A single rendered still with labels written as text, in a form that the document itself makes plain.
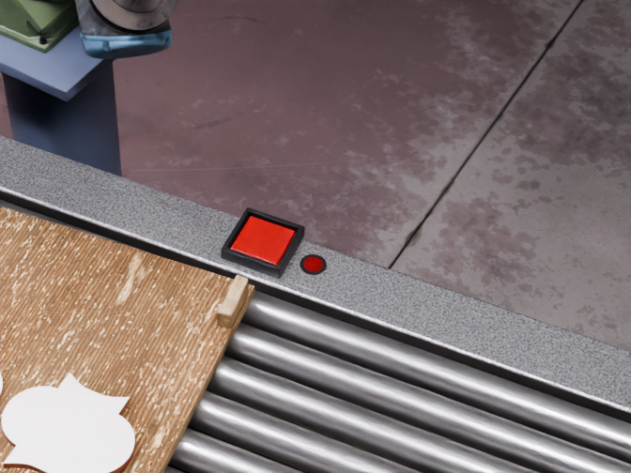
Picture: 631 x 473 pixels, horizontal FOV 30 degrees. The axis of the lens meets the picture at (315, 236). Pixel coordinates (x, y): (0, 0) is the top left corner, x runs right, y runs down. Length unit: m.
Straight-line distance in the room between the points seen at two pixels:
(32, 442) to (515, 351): 0.54
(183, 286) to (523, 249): 1.48
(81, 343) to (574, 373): 0.54
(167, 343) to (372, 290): 0.25
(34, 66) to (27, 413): 0.64
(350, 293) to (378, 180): 1.44
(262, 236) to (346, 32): 1.85
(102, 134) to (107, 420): 0.78
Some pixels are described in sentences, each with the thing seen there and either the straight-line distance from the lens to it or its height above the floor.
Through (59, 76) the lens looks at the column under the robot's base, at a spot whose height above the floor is 0.87.
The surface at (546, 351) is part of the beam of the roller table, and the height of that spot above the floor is 0.91.
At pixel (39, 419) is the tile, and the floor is 0.95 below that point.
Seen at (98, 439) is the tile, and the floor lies 0.95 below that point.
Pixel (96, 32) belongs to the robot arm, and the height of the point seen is 1.02.
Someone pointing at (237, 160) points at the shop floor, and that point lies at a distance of 2.82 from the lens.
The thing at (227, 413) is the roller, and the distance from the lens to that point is 1.26.
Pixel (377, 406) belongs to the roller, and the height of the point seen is 0.90.
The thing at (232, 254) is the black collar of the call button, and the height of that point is 0.93.
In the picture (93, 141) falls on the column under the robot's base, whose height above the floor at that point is 0.66.
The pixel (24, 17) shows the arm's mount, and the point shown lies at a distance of 1.74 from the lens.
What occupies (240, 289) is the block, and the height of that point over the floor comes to 0.96.
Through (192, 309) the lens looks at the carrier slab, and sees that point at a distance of 1.32.
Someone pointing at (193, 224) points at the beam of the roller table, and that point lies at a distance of 1.43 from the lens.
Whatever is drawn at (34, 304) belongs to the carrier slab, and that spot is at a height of 0.94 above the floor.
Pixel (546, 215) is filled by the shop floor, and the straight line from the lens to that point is 2.80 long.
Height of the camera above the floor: 1.97
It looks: 48 degrees down
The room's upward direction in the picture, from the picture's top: 5 degrees clockwise
